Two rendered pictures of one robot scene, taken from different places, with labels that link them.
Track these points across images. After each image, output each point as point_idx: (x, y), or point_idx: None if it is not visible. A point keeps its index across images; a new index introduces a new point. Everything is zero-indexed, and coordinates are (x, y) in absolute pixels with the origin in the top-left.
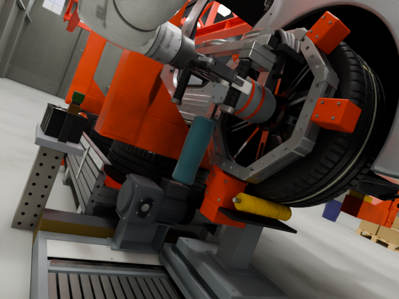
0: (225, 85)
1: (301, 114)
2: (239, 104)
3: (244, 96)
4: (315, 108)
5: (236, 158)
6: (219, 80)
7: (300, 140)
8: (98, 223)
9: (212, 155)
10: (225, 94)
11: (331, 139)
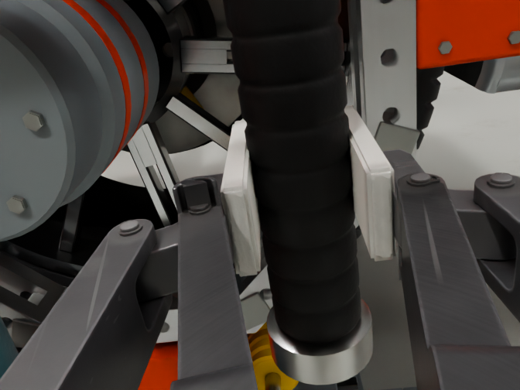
0: (259, 243)
1: (369, 58)
2: (111, 155)
3: (117, 110)
4: (425, 22)
5: (75, 250)
6: (232, 258)
7: (413, 149)
8: None
9: (28, 330)
10: (35, 175)
11: (421, 76)
